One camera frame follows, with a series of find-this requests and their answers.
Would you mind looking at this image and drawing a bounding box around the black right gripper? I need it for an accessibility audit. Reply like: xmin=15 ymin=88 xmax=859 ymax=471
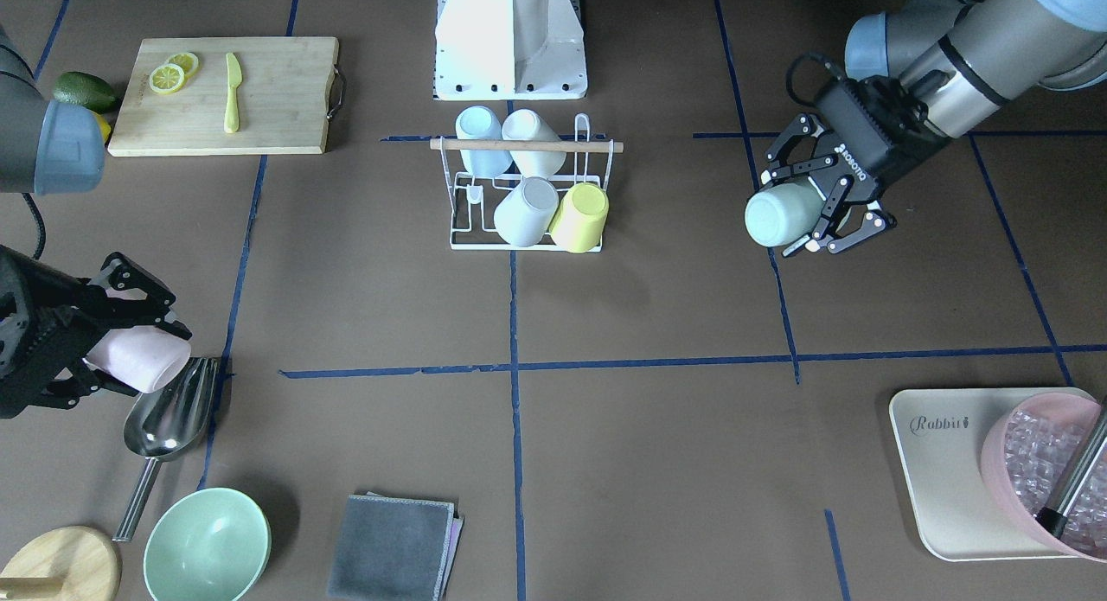
xmin=1 ymin=247 xmax=193 ymax=419

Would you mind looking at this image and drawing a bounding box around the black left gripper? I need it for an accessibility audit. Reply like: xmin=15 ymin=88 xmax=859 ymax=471
xmin=759 ymin=74 xmax=950 ymax=258

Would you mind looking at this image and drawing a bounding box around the pink cup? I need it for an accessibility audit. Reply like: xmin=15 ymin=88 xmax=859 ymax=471
xmin=86 ymin=325 xmax=192 ymax=393

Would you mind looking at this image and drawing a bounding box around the mint green cup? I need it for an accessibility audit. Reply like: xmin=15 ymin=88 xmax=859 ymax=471
xmin=744 ymin=180 xmax=825 ymax=247

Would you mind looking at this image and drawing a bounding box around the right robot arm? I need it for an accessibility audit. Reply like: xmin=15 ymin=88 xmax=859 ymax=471
xmin=1 ymin=37 xmax=192 ymax=419

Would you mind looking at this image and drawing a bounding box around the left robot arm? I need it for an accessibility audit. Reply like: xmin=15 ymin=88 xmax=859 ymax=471
xmin=744 ymin=0 xmax=1106 ymax=257

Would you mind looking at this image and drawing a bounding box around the yellow cup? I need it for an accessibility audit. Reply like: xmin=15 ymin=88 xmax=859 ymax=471
xmin=548 ymin=182 xmax=609 ymax=253

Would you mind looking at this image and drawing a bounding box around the white cup front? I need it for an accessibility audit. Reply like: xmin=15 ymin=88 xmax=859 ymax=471
xmin=493 ymin=178 xmax=559 ymax=247

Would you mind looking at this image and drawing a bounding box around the white cup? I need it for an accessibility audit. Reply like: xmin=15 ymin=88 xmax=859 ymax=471
xmin=501 ymin=108 xmax=568 ymax=178
xmin=493 ymin=178 xmax=559 ymax=247

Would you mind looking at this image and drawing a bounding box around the white cup back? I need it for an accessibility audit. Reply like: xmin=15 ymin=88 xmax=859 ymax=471
xmin=501 ymin=108 xmax=568 ymax=178

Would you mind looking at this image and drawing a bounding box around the light blue cup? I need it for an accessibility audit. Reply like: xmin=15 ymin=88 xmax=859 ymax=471
xmin=455 ymin=105 xmax=513 ymax=179

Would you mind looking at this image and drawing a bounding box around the steel scoop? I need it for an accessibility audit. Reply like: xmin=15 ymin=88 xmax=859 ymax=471
xmin=112 ymin=358 xmax=224 ymax=543

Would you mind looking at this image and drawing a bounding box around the whole yellow lemon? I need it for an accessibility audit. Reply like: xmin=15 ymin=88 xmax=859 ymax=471
xmin=93 ymin=112 xmax=113 ymax=145

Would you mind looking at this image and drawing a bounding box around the wooden mug tree stand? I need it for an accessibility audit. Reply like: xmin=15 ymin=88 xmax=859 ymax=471
xmin=1 ymin=526 xmax=121 ymax=600

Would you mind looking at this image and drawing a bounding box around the mint green bowl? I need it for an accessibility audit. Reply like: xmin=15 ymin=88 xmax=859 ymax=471
xmin=143 ymin=488 xmax=272 ymax=600

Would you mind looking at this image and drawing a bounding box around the green avocado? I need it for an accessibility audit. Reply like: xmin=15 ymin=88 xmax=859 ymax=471
xmin=52 ymin=72 xmax=121 ymax=115

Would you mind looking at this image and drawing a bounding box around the yellow plastic knife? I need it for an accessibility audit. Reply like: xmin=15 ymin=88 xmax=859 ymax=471
xmin=224 ymin=52 xmax=244 ymax=135

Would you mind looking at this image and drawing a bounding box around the lemon slice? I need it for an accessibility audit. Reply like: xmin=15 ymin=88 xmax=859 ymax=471
xmin=149 ymin=62 xmax=189 ymax=95
xmin=165 ymin=52 xmax=201 ymax=80

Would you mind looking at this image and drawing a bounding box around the cream plastic tray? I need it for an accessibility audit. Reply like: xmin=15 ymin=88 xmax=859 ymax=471
xmin=888 ymin=387 xmax=1099 ymax=562

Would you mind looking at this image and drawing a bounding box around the bamboo cutting board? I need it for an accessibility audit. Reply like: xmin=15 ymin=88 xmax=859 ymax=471
xmin=107 ymin=37 xmax=342 ymax=158

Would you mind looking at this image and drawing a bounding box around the pink bowl with ice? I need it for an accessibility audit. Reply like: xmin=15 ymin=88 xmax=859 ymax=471
xmin=980 ymin=391 xmax=1106 ymax=563

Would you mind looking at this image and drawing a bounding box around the grey folded cloth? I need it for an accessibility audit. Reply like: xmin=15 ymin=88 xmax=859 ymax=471
xmin=327 ymin=494 xmax=463 ymax=600

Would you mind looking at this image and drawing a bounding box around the white wire cup holder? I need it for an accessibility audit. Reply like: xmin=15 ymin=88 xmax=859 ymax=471
xmin=428 ymin=105 xmax=624 ymax=253

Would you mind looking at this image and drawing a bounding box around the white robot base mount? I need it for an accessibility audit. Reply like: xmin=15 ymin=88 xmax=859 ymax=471
xmin=432 ymin=0 xmax=589 ymax=102

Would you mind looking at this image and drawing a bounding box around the metal ice scoop handle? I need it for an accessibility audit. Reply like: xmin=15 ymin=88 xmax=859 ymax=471
xmin=1035 ymin=403 xmax=1106 ymax=540

